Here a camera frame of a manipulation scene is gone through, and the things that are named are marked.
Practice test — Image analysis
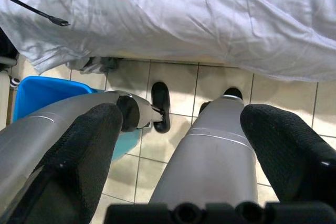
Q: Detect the black right robot foot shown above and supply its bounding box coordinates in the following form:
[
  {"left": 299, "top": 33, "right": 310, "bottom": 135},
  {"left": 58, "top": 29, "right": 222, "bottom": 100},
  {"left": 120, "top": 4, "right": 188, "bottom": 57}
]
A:
[{"left": 222, "top": 87, "right": 244, "bottom": 99}]

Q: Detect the silver left robot leg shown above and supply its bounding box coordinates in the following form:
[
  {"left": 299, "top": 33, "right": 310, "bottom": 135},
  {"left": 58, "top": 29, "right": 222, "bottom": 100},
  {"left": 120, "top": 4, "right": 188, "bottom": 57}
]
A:
[{"left": 0, "top": 90, "right": 166, "bottom": 209}]

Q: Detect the crumpled grey cloth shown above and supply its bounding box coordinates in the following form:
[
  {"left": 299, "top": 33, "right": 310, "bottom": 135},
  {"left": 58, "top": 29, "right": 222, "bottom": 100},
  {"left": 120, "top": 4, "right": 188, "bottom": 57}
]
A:
[{"left": 65, "top": 56, "right": 121, "bottom": 74}]

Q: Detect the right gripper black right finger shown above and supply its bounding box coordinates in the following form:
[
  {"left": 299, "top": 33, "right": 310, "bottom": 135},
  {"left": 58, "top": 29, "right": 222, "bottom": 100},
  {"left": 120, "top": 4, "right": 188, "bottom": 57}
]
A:
[{"left": 240, "top": 103, "right": 336, "bottom": 224}]

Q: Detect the silver right robot leg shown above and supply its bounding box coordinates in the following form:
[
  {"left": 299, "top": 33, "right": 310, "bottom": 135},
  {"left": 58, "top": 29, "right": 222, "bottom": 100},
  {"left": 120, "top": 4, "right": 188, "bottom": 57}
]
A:
[{"left": 148, "top": 95, "right": 258, "bottom": 205}]

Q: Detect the grey duvet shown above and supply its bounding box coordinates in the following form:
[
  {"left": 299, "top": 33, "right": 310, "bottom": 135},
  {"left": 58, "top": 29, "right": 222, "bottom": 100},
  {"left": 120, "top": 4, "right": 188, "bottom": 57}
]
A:
[{"left": 0, "top": 0, "right": 336, "bottom": 83}]

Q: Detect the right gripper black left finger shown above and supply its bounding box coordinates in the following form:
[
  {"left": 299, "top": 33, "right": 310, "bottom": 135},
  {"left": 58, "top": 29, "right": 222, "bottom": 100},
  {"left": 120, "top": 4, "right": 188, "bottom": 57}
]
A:
[{"left": 5, "top": 102, "right": 124, "bottom": 224}]

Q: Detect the black cable with plug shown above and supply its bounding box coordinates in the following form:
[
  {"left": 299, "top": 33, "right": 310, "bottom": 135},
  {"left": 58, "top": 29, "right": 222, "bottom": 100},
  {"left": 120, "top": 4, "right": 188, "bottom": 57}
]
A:
[{"left": 0, "top": 0, "right": 71, "bottom": 27}]

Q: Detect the silver robot leg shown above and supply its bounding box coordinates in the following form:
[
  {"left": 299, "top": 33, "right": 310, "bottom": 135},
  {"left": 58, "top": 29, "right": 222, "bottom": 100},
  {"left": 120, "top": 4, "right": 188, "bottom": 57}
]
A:
[
  {"left": 0, "top": 90, "right": 166, "bottom": 209},
  {"left": 148, "top": 95, "right": 258, "bottom": 205}
]

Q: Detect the blue plastic bin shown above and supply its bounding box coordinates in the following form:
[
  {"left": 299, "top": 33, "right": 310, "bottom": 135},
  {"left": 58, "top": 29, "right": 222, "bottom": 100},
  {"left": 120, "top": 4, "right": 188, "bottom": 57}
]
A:
[{"left": 12, "top": 76, "right": 141, "bottom": 162}]

